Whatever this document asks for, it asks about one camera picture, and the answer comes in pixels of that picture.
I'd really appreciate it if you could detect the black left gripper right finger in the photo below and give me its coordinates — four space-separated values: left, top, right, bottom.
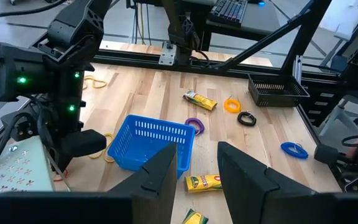
218 142 318 224

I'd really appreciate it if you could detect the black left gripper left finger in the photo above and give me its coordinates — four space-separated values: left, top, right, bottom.
107 142 178 224

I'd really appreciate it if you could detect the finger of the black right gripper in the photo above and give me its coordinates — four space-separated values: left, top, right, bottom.
52 155 62 174
61 157 73 171

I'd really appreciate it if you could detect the red rubber band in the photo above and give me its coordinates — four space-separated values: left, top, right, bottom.
53 169 70 183

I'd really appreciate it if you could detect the yellow snack bag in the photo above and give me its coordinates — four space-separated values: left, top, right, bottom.
184 174 223 194

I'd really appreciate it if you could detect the blue plastic basket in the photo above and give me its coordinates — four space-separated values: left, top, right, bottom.
107 114 196 180

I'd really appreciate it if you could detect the yellow rubber band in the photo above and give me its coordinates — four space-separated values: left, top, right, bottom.
83 74 108 90
88 133 116 164

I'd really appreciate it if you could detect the blue coil keychain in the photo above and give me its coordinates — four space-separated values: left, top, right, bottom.
280 141 309 160

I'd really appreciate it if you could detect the black coil keychain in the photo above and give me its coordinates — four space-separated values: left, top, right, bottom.
237 111 257 127

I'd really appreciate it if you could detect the purple coil keychain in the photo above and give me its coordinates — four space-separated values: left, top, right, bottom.
184 117 205 136

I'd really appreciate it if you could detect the orange coil keychain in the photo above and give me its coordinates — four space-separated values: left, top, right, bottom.
223 98 242 114

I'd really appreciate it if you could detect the black plastic basket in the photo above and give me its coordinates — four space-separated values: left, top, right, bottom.
247 73 310 108

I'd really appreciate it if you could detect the black desk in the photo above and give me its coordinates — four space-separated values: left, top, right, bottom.
197 0 291 41

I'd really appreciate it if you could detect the green perforated metal shelf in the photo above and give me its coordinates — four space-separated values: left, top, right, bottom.
0 136 71 202

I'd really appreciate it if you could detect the backlit keyboard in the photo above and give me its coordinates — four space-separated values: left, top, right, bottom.
208 0 249 27

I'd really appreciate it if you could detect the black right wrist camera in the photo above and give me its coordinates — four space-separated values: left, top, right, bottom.
0 111 43 143

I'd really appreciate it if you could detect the loose black gripper cable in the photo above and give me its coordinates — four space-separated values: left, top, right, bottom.
0 93 48 175

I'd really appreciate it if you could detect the table-level camera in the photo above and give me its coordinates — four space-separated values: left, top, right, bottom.
343 178 358 194

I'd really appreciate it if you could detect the grey metal bracket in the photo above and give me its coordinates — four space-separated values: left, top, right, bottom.
158 41 178 67

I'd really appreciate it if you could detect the yellow cable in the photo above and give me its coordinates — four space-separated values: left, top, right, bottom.
138 0 145 44

